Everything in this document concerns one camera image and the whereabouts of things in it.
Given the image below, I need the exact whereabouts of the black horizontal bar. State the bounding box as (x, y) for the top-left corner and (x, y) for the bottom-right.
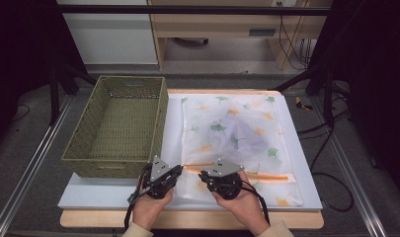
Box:
(57, 4), (332, 17)

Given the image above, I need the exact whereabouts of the white cabinet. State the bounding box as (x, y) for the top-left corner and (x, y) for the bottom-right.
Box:
(56, 0), (159, 65)

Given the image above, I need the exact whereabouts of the aluminium rail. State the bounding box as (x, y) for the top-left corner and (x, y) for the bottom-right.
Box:
(0, 95), (74, 237)
(310, 97), (388, 237)

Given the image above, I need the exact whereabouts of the white board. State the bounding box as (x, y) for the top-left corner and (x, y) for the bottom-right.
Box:
(57, 93), (324, 211)

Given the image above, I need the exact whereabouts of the person's left hand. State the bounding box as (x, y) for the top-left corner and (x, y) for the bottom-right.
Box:
(131, 189), (175, 232)

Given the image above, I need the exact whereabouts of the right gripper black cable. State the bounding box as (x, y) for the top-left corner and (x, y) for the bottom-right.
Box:
(240, 179), (272, 225)

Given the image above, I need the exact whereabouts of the green woven basket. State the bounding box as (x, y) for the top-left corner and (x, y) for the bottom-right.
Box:
(61, 75), (170, 180)

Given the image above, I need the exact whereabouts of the person's right hand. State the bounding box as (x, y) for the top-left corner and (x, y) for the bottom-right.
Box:
(210, 170), (272, 237)

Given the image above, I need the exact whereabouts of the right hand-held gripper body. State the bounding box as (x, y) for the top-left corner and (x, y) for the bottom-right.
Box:
(202, 158), (246, 200)

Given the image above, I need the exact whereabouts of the thin black floor cable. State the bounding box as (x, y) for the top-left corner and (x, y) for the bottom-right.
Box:
(9, 104), (31, 123)

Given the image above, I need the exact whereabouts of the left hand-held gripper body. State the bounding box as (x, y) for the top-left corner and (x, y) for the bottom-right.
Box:
(139, 155), (178, 200)

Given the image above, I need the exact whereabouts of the long black floor cable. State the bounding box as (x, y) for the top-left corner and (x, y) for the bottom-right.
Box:
(310, 124), (356, 213)

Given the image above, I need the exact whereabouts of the wooden desk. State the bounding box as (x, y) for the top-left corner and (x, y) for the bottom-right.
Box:
(147, 0), (334, 71)

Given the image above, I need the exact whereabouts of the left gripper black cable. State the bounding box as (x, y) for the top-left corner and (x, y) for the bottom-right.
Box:
(122, 164), (153, 231)

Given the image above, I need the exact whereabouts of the leaf-print mesh laundry bag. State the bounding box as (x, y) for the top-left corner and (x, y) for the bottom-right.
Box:
(177, 94), (304, 208)

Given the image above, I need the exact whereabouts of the black metal stand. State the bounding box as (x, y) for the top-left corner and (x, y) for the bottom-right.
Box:
(273, 62), (336, 128)
(48, 62), (98, 126)

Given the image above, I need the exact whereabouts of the black hanging desk cable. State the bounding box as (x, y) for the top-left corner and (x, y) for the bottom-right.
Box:
(279, 2), (308, 71)

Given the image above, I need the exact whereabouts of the yellow and black tool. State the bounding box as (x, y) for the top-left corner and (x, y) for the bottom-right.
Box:
(294, 96), (314, 112)

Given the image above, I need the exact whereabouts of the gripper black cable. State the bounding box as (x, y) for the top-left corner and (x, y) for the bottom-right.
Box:
(240, 179), (272, 225)
(122, 164), (153, 231)

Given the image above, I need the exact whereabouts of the black curtain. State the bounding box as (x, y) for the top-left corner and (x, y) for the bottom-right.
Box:
(307, 0), (400, 198)
(0, 0), (90, 149)

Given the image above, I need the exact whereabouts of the purple garment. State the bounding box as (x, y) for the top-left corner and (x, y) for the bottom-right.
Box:
(213, 115), (272, 160)

